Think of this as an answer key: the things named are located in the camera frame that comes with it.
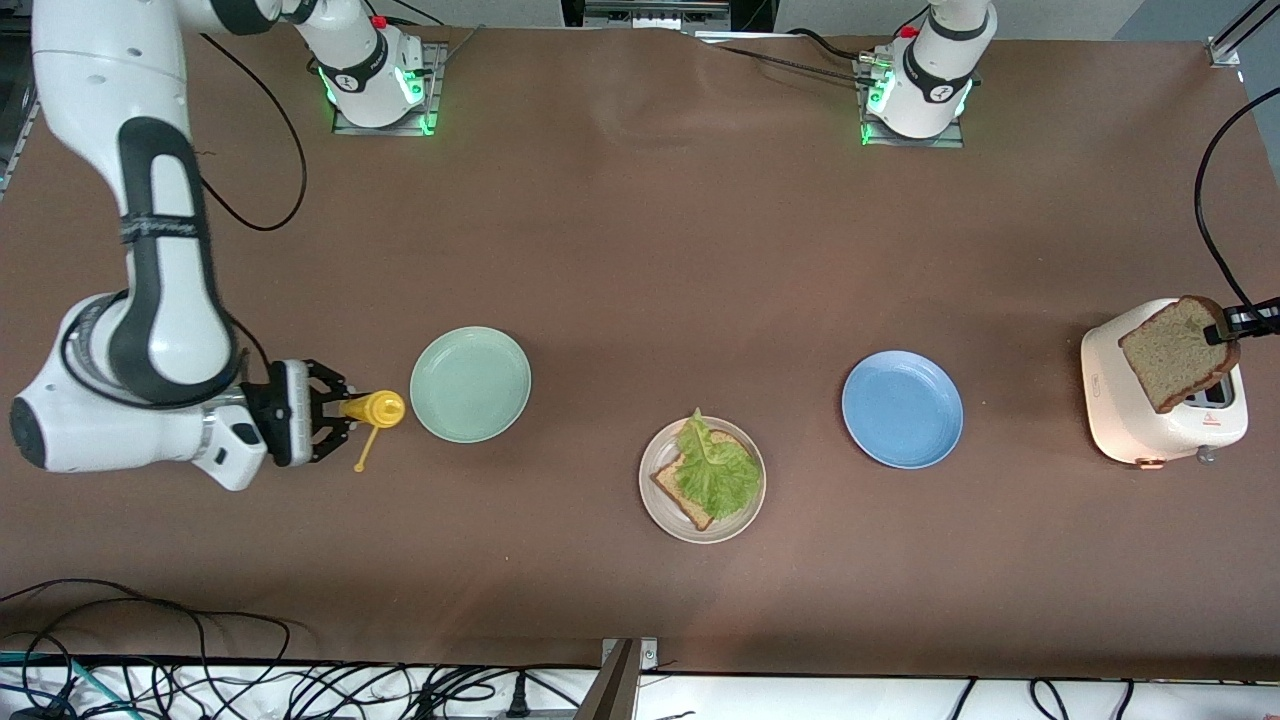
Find yellow squeeze bottle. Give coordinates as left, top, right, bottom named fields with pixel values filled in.
left=342, top=390, right=407, bottom=473

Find brown bread slice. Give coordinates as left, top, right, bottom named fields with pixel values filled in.
left=651, top=430, right=756, bottom=532
left=1118, top=295, right=1242, bottom=414

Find green lettuce leaf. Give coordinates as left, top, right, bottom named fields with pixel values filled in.
left=675, top=408, right=763, bottom=521

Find mint green plate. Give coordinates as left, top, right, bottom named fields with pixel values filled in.
left=409, top=326, right=533, bottom=444

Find blue plate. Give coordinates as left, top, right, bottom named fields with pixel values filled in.
left=841, top=350, right=965, bottom=470

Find beige plate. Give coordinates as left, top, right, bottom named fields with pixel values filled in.
left=638, top=416, right=768, bottom=545

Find white toaster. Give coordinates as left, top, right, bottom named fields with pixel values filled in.
left=1080, top=298, right=1249, bottom=469

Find black equipment box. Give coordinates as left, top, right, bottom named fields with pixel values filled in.
left=560, top=0, right=781, bottom=41

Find aluminium frame profile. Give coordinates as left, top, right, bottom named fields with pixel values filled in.
left=1208, top=0, right=1280, bottom=69

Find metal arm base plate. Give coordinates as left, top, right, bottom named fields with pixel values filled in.
left=860, top=55, right=966, bottom=149
left=333, top=40, right=446, bottom=136

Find teal floor cable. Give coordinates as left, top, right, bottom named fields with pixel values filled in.
left=0, top=650, right=106, bottom=719

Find grey metal bracket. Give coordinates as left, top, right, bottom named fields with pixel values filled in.
left=575, top=637, right=661, bottom=720

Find black table cable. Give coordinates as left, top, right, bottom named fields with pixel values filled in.
left=700, top=28, right=881, bottom=86

